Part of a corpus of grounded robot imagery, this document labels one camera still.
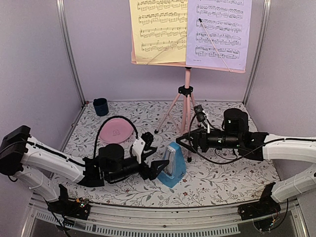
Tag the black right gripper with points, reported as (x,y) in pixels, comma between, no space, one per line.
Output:
(200,138)

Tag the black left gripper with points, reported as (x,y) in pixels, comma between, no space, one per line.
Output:
(152,173)

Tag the blue metronome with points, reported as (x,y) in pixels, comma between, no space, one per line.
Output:
(176,169)

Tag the pink music stand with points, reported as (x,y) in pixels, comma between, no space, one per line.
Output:
(186,91)

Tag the yellow sheet music page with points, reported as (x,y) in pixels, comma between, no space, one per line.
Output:
(159,29)

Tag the purple sheet music page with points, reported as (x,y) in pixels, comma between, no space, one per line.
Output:
(218,34)

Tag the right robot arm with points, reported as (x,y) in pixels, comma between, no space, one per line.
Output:
(258,146)

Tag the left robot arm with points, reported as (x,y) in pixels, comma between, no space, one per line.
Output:
(23,157)

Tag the pink round plate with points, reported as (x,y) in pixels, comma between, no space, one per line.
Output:
(116,130)

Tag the floral table mat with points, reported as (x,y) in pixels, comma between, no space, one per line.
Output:
(204,183)

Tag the dark blue cup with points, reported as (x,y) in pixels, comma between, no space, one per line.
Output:
(101,106)

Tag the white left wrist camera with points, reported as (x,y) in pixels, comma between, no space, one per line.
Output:
(140,144)

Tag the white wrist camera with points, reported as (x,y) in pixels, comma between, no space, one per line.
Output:
(140,144)
(202,117)

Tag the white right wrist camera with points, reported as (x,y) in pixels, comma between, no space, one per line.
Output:
(202,117)

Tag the aluminium front rail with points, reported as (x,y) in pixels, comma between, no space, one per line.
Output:
(109,220)

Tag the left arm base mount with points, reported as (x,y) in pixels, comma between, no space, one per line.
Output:
(70,208)

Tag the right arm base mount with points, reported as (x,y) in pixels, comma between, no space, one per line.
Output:
(258,209)

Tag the right aluminium frame post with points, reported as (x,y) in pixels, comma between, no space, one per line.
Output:
(258,51)

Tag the aluminium frame post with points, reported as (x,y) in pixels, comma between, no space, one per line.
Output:
(67,42)
(258,51)

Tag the left aluminium frame post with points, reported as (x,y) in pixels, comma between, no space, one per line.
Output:
(67,42)

